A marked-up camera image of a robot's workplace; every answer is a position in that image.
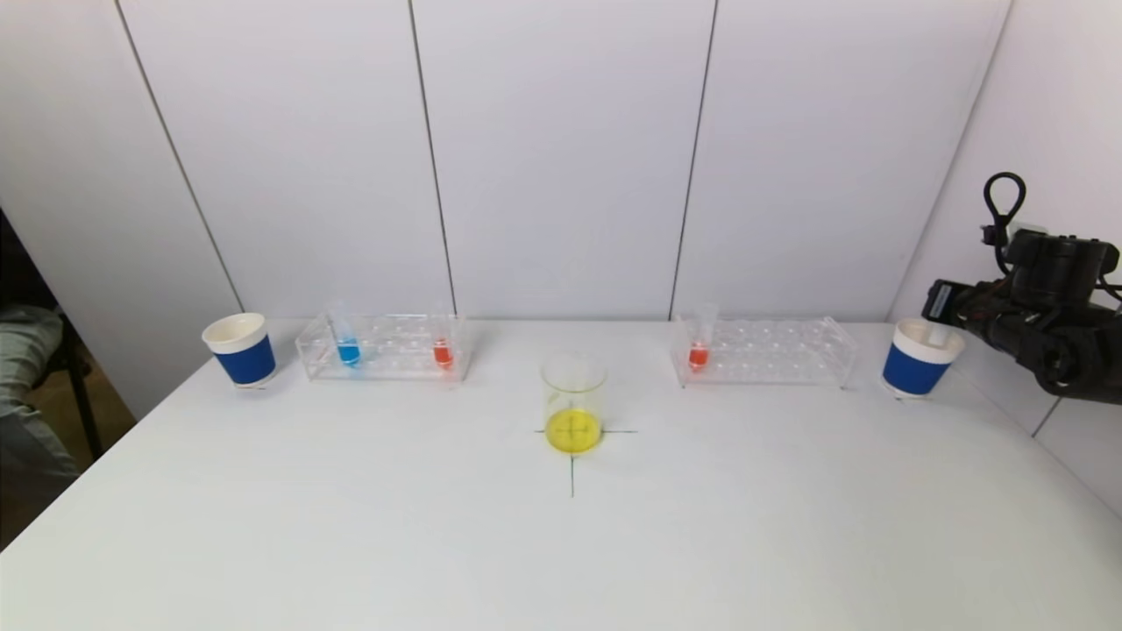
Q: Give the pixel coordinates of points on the test tube with red pigment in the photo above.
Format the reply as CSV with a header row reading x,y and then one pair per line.
x,y
698,356
443,353

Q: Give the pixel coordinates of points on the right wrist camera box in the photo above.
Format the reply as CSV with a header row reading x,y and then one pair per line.
x,y
1027,235

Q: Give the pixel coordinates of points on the test tube with blue pigment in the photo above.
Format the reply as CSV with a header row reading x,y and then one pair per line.
x,y
349,352

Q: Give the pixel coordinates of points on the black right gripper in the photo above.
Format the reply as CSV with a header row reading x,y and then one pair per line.
x,y
939,302

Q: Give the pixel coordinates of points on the person in grey clothes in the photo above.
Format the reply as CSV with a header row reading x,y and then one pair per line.
x,y
26,403

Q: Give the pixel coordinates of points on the clear glass beaker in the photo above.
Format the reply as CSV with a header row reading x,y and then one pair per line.
x,y
573,429

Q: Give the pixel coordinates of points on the blue white paper cup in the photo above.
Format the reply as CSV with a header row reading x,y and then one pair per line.
x,y
248,361
912,370

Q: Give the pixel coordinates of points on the clear acrylic test tube rack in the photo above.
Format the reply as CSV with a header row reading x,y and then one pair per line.
x,y
394,359
771,359

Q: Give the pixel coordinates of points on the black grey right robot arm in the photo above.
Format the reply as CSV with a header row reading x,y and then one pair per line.
x,y
1069,333

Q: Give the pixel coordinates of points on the black metal stand legs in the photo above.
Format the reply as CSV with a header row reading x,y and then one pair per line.
x,y
79,403

